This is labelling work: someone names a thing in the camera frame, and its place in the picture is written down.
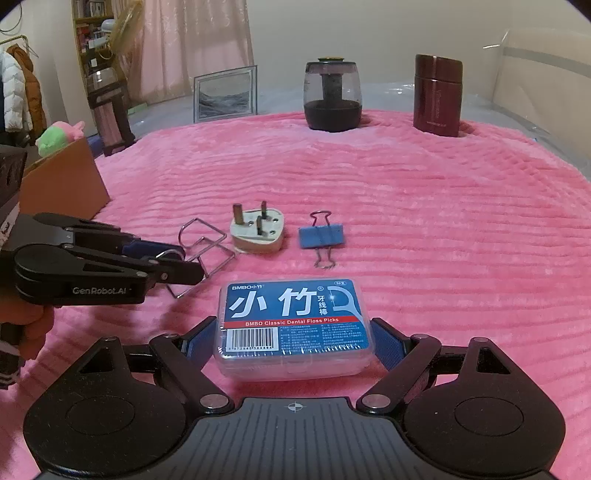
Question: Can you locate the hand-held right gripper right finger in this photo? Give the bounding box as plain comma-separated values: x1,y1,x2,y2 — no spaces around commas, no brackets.
355,316,527,417

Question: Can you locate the person's left hand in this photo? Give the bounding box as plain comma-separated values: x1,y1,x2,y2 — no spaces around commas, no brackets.
0,299,55,361

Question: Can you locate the maroon thermos flask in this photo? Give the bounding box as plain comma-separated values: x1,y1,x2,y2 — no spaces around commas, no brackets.
412,54,464,138

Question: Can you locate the white three-pin plug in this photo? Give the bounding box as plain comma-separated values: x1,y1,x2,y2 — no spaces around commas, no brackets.
229,200,286,254

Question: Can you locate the pink ribbed blanket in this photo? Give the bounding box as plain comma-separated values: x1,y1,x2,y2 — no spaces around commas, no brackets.
0,110,591,480

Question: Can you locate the blue dental floss box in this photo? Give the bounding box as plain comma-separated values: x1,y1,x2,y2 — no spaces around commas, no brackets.
213,278,376,381

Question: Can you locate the dark glass jar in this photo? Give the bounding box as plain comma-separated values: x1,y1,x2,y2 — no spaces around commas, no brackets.
303,56,365,133

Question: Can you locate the brown cardboard box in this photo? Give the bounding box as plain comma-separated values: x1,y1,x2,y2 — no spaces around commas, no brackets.
21,137,112,220

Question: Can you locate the blue binder clip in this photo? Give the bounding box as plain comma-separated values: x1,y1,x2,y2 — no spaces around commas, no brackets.
298,211,346,269

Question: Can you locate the wooden bookshelf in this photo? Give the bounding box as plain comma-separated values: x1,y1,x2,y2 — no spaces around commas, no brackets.
71,0,144,88

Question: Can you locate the orange jacket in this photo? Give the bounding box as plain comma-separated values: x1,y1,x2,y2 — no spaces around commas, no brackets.
7,45,47,134

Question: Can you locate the standing fan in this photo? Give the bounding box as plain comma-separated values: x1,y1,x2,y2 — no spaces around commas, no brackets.
99,11,146,51

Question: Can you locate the silver picture frame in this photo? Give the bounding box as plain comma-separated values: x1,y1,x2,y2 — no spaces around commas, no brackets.
193,65,258,124

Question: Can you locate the clear plastic cover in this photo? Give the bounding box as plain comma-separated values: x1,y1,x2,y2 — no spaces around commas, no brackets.
482,28,591,178

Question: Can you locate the green and pink plush toy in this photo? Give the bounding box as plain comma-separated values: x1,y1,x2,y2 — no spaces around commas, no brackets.
37,121,86,158

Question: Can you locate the metal wire holder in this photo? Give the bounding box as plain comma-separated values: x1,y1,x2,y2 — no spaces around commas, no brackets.
166,217,236,298

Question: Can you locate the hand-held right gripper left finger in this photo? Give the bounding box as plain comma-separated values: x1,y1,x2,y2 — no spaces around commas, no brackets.
60,316,235,417

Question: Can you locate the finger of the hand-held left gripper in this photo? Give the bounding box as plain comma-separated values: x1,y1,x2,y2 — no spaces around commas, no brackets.
65,220,186,263
65,247,205,287

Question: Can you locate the pink curtain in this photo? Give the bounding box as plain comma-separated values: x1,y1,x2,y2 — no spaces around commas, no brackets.
124,0,254,102

